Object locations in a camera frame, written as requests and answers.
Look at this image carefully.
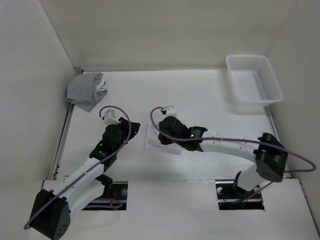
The white tank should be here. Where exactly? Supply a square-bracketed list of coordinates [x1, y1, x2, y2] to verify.
[96, 77, 106, 92]
[144, 123, 183, 155]

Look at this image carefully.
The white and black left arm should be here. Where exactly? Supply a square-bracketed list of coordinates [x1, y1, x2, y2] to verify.
[26, 117, 141, 240]

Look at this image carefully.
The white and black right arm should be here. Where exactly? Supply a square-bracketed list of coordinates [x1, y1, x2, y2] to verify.
[158, 116, 288, 200]

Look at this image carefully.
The white folded tank top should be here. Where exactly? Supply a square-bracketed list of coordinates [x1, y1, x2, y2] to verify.
[96, 77, 106, 92]

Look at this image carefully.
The grey folded tank top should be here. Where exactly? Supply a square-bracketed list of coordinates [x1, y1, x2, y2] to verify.
[65, 72, 108, 113]

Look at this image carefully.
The white plastic mesh basket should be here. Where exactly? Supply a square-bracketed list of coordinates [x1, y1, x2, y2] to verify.
[225, 54, 284, 107]

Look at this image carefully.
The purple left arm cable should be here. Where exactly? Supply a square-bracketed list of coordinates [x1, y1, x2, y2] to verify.
[23, 106, 133, 231]

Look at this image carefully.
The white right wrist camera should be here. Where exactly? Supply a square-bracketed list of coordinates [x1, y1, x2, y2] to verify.
[160, 105, 178, 118]

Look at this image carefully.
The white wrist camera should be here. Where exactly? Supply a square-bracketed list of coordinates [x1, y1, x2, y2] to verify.
[102, 108, 120, 126]
[160, 105, 178, 118]

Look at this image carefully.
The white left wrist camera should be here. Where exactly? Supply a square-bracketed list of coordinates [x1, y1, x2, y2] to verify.
[102, 108, 120, 126]

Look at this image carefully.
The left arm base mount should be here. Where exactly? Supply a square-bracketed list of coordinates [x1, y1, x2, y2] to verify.
[83, 181, 129, 211]

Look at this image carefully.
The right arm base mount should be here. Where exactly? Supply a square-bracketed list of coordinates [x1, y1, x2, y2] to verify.
[215, 180, 265, 211]

